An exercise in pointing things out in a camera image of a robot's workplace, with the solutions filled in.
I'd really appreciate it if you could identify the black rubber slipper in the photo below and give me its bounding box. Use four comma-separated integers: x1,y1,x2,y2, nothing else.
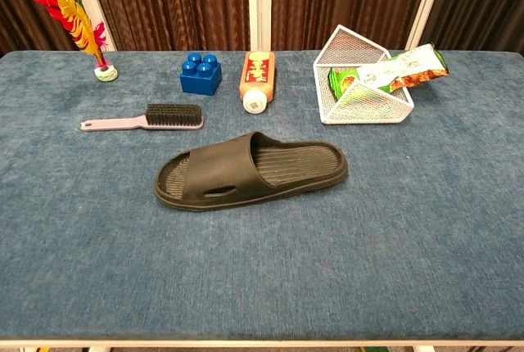
153,131,350,212

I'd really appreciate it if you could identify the lilac handled shoe brush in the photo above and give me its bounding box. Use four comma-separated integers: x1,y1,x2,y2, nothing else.
79,103,205,133

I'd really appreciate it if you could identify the orange sauce squeeze bottle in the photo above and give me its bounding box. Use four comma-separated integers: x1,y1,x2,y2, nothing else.
238,50,277,115

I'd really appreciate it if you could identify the blue toy building block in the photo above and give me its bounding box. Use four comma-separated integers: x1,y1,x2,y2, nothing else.
179,52,224,96

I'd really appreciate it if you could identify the blue table cloth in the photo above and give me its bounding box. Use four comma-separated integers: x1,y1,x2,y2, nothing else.
0,49,524,343

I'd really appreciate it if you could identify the green snack packet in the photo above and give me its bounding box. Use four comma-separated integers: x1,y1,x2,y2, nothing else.
327,65,369,102

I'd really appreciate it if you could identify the white snack packet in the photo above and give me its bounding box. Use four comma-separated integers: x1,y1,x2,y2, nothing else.
355,43,447,93

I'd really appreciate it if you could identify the colourful feather shuttlecock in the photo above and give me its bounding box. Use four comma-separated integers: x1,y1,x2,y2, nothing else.
31,0,120,83

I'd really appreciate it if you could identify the white wire mesh basket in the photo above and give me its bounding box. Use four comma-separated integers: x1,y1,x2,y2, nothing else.
312,24,415,125

